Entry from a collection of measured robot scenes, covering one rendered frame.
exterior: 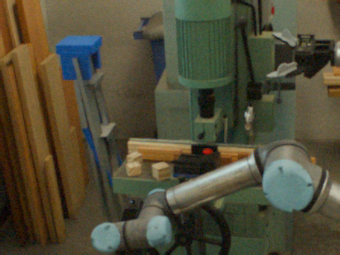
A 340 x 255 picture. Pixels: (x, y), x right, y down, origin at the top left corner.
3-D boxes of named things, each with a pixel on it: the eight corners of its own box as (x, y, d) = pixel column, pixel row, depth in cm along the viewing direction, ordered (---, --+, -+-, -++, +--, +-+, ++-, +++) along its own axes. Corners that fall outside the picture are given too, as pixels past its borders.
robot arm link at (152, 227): (169, 203, 180) (129, 208, 182) (162, 224, 170) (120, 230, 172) (176, 228, 183) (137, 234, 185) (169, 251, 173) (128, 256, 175)
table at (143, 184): (102, 206, 224) (100, 190, 222) (132, 166, 251) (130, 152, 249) (288, 221, 212) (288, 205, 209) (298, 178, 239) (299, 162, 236)
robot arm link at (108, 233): (121, 251, 171) (89, 256, 173) (136, 250, 182) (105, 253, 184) (118, 220, 172) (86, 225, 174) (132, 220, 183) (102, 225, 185)
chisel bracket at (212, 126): (194, 145, 231) (193, 121, 228) (203, 129, 244) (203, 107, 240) (215, 146, 230) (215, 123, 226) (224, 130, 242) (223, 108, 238)
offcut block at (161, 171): (164, 172, 232) (163, 161, 230) (170, 177, 229) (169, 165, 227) (152, 176, 230) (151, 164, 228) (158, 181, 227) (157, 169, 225)
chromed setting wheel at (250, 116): (243, 141, 240) (242, 108, 235) (249, 127, 251) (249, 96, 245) (251, 141, 239) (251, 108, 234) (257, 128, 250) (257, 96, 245)
